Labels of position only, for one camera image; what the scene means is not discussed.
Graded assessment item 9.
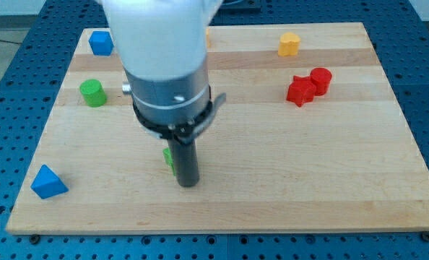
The yellow heart block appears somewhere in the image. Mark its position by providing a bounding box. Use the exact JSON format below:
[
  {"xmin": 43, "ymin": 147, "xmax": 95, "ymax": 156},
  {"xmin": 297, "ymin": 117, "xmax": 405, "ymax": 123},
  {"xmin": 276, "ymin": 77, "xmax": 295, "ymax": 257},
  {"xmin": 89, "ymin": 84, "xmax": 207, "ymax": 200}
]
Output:
[{"xmin": 277, "ymin": 32, "xmax": 301, "ymax": 56}]

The yellow block behind arm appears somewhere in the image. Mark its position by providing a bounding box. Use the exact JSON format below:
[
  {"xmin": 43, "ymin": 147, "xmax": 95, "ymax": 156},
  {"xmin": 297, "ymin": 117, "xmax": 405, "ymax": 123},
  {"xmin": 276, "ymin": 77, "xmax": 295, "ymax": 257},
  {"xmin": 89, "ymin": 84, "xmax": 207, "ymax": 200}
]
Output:
[{"xmin": 205, "ymin": 27, "xmax": 211, "ymax": 48}]

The red star block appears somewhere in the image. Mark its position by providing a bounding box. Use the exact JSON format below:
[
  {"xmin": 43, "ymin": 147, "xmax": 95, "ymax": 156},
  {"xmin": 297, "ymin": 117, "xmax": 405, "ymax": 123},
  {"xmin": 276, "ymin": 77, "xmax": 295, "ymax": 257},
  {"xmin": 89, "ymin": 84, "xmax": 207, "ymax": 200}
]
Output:
[{"xmin": 286, "ymin": 76, "xmax": 316, "ymax": 108}]

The red cylinder block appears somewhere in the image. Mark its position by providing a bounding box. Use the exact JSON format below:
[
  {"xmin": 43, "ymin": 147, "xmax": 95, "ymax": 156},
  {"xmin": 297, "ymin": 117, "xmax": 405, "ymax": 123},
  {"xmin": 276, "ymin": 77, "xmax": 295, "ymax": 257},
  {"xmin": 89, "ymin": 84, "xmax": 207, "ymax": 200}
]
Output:
[{"xmin": 310, "ymin": 67, "xmax": 332, "ymax": 96}]

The green star block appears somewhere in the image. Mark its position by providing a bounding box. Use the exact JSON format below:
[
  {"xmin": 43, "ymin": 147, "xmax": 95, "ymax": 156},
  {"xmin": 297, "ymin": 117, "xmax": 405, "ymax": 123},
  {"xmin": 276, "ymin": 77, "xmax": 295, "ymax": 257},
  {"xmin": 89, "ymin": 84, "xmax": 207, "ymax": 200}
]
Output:
[{"xmin": 162, "ymin": 147, "xmax": 176, "ymax": 176}]

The blue triangular prism block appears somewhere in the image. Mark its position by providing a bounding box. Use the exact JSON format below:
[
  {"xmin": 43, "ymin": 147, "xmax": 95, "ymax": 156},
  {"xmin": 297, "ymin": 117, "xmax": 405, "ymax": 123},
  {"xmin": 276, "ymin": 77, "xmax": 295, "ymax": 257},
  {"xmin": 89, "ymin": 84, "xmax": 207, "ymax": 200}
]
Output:
[{"xmin": 30, "ymin": 165, "xmax": 69, "ymax": 199}]

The blue cube block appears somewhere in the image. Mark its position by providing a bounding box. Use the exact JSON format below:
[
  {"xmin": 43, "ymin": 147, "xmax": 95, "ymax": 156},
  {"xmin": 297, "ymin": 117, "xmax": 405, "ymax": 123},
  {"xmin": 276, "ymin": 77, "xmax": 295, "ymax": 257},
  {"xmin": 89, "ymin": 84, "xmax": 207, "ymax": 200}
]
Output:
[{"xmin": 88, "ymin": 31, "xmax": 113, "ymax": 56}]

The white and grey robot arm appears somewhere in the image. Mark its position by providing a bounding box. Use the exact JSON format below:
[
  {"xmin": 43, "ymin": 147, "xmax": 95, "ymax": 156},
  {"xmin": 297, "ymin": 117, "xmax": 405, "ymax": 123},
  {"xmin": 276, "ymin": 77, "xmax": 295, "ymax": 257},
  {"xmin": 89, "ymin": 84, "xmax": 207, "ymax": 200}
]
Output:
[{"xmin": 99, "ymin": 0, "xmax": 225, "ymax": 144}]

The light wooden board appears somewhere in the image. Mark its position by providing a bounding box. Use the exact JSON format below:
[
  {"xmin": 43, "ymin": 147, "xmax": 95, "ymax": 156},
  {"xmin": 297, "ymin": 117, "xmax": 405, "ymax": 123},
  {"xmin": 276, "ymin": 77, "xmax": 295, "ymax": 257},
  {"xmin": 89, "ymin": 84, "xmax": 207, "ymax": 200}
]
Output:
[{"xmin": 6, "ymin": 22, "xmax": 429, "ymax": 235}]

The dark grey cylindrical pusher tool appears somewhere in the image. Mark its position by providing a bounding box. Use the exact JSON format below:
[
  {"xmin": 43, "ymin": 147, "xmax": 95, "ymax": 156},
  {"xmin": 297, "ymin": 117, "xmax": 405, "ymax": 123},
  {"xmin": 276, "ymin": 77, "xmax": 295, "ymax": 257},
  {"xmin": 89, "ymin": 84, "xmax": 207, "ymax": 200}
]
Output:
[{"xmin": 168, "ymin": 139, "xmax": 199, "ymax": 187}]

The green cylinder block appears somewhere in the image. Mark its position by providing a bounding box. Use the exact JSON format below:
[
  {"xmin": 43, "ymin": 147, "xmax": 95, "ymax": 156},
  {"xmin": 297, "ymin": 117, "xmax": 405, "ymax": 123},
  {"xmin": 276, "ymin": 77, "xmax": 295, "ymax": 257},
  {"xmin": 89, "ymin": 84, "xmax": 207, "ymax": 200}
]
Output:
[{"xmin": 79, "ymin": 79, "xmax": 107, "ymax": 108}]

